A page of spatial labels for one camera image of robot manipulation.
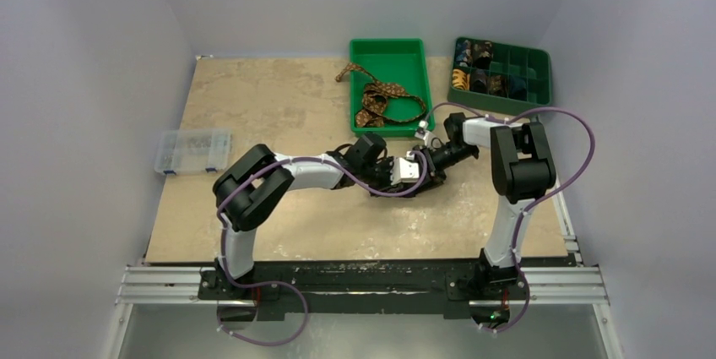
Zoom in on bright green plastic tray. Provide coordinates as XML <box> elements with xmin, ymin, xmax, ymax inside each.
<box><xmin>344</xmin><ymin>38</ymin><xmax>433</xmax><ymax>138</ymax></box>

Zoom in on dark green compartment organizer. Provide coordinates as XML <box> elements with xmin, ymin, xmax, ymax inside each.
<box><xmin>447</xmin><ymin>37</ymin><xmax>552</xmax><ymax>116</ymax></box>

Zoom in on dark navy striped tie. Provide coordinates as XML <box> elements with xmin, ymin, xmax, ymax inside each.
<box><xmin>414</xmin><ymin>171</ymin><xmax>447</xmax><ymax>194</ymax></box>

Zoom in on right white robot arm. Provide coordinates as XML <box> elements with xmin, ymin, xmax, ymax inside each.
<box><xmin>414</xmin><ymin>113</ymin><xmax>556</xmax><ymax>297</ymax></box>

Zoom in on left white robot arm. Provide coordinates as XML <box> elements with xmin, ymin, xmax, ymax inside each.
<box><xmin>212</xmin><ymin>133</ymin><xmax>396</xmax><ymax>299</ymax></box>

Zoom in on brown patterned tie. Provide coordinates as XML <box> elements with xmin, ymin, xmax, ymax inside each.
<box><xmin>334</xmin><ymin>63</ymin><xmax>427</xmax><ymax>128</ymax></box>

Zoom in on orange striped rolled tie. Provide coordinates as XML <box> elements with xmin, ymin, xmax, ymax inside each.
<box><xmin>451</xmin><ymin>68</ymin><xmax>469</xmax><ymax>91</ymax></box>

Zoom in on blue patterned rolled tie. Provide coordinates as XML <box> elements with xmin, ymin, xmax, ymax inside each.
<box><xmin>454</xmin><ymin>39</ymin><xmax>473</xmax><ymax>68</ymax></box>

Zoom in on navy rolled tie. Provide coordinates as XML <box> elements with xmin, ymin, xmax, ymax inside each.
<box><xmin>507</xmin><ymin>76</ymin><xmax>528</xmax><ymax>101</ymax></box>

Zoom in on clear plastic parts box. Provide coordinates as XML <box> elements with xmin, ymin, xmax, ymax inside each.
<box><xmin>154</xmin><ymin>128</ymin><xmax>231</xmax><ymax>176</ymax></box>

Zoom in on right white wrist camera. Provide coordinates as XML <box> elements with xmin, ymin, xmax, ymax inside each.
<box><xmin>414</xmin><ymin>119</ymin><xmax>436</xmax><ymax>148</ymax></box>

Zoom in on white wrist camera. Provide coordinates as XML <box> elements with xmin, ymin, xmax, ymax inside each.
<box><xmin>390</xmin><ymin>150</ymin><xmax>421</xmax><ymax>185</ymax></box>
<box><xmin>414</xmin><ymin>119</ymin><xmax>436</xmax><ymax>148</ymax></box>

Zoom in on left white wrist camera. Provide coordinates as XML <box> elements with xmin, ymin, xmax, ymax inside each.
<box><xmin>390</xmin><ymin>150</ymin><xmax>421</xmax><ymax>185</ymax></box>

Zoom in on black mounting base rail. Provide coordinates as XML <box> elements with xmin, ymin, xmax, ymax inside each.
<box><xmin>198</xmin><ymin>258</ymin><xmax>529</xmax><ymax>325</ymax></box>

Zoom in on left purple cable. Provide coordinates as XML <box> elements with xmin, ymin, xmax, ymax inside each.
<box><xmin>215</xmin><ymin>149</ymin><xmax>430</xmax><ymax>346</ymax></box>

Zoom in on purple cable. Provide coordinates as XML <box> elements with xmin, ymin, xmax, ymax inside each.
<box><xmin>215</xmin><ymin>149</ymin><xmax>430</xmax><ymax>346</ymax></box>
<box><xmin>425</xmin><ymin>101</ymin><xmax>596</xmax><ymax>335</ymax></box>

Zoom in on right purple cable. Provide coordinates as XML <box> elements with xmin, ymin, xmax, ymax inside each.
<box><xmin>425</xmin><ymin>101</ymin><xmax>596</xmax><ymax>335</ymax></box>

